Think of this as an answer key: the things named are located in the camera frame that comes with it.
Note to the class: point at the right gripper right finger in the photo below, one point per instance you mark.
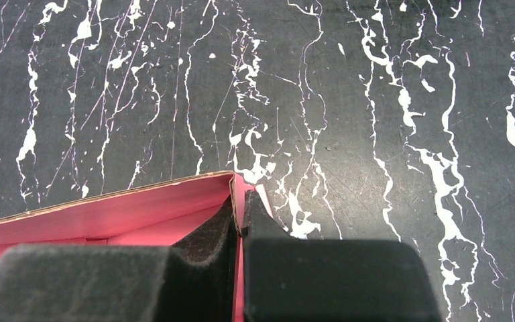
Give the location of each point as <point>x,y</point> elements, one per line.
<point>290,279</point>

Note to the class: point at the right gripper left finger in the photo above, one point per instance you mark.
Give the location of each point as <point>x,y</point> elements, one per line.
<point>128,280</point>

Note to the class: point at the pink paper box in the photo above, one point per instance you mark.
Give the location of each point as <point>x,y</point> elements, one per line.
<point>128,213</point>

